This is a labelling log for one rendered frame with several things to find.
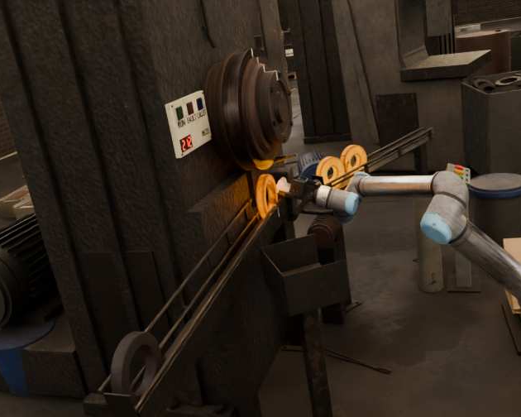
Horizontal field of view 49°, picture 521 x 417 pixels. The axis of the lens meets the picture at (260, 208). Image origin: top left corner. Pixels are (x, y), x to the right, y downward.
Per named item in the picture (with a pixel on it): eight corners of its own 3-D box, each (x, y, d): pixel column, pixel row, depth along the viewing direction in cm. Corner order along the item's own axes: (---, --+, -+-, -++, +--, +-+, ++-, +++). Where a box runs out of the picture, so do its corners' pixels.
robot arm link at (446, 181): (468, 163, 198) (349, 168, 258) (452, 193, 195) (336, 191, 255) (486, 182, 203) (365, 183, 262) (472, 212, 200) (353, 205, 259)
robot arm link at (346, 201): (354, 219, 243) (354, 211, 233) (325, 212, 246) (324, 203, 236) (360, 199, 245) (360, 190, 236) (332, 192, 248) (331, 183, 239)
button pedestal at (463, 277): (446, 294, 287) (440, 178, 267) (448, 273, 308) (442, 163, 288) (480, 295, 281) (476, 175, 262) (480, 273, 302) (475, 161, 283)
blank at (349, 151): (336, 151, 274) (341, 152, 271) (359, 140, 281) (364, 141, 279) (342, 181, 280) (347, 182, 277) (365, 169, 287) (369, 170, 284)
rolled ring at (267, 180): (274, 168, 242) (266, 169, 243) (260, 182, 225) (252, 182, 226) (279, 209, 248) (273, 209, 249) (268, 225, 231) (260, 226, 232)
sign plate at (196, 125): (175, 158, 190) (164, 104, 184) (207, 139, 213) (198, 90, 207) (182, 157, 189) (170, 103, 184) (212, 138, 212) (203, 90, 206)
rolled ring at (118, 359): (150, 317, 148) (140, 317, 149) (113, 365, 132) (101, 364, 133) (168, 374, 155) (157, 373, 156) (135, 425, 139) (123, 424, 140)
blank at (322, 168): (313, 163, 266) (317, 164, 264) (336, 151, 274) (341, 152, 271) (319, 194, 272) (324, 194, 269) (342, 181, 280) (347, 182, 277)
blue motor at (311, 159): (303, 208, 447) (296, 165, 436) (297, 187, 501) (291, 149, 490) (341, 201, 446) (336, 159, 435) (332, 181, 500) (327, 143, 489)
